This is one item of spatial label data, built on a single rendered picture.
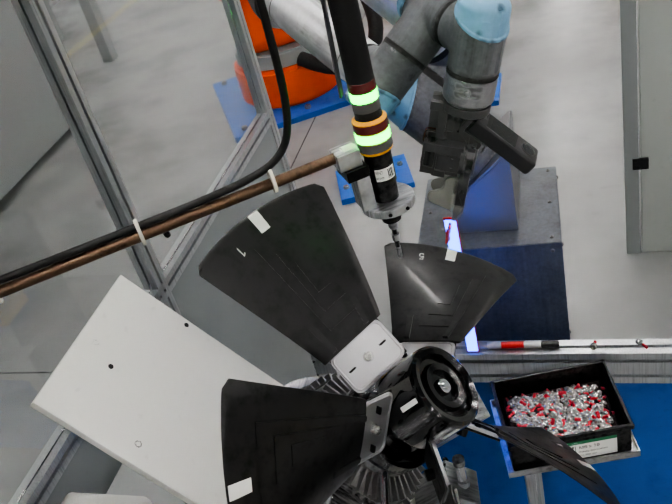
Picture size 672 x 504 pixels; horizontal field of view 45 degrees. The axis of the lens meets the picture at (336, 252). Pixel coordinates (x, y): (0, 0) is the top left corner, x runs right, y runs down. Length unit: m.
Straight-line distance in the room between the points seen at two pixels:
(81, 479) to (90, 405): 0.55
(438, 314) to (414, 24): 0.43
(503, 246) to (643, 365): 0.36
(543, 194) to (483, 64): 0.74
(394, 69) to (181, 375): 0.54
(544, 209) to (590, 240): 1.60
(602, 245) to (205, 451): 2.41
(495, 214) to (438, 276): 0.42
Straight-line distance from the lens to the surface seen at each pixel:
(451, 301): 1.28
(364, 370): 1.12
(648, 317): 3.02
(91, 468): 1.69
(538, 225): 1.75
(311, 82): 4.90
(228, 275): 1.12
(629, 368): 1.67
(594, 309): 3.05
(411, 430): 1.09
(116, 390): 1.16
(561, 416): 1.55
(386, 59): 1.20
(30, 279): 0.96
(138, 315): 1.23
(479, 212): 1.72
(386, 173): 1.00
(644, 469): 1.92
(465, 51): 1.14
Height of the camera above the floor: 2.00
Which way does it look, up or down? 34 degrees down
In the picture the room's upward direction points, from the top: 16 degrees counter-clockwise
